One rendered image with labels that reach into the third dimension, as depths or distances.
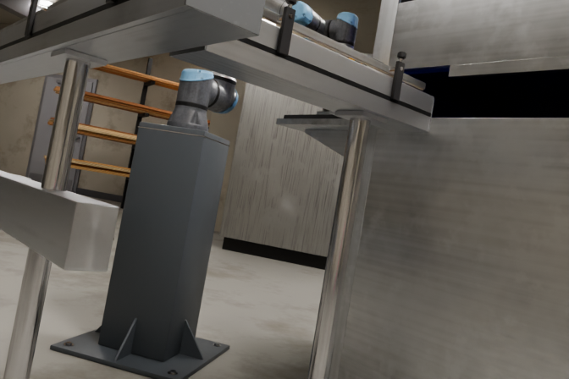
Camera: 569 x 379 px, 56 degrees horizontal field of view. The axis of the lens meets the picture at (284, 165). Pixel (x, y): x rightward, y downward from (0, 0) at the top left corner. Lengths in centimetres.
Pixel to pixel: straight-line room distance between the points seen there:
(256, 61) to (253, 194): 420
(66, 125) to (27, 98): 1030
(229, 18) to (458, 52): 79
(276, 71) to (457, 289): 66
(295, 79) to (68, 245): 52
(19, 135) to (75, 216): 1051
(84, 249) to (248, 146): 429
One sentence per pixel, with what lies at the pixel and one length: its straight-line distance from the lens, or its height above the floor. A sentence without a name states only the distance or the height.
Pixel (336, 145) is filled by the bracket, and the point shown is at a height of 81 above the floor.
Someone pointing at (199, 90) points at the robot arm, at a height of 94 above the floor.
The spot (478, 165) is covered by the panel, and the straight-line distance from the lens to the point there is 132.
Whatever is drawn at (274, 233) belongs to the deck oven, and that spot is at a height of 25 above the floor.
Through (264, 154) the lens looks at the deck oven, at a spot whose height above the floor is 98.
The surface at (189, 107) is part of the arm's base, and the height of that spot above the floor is 87.
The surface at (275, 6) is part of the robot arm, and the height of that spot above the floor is 124.
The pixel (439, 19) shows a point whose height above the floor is 114.
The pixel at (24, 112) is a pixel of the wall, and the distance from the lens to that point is 1148.
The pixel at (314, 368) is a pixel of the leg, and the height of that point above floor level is 24.
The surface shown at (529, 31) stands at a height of 108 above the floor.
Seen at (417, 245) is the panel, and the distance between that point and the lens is 138.
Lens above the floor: 62
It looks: 3 degrees up
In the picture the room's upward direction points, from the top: 10 degrees clockwise
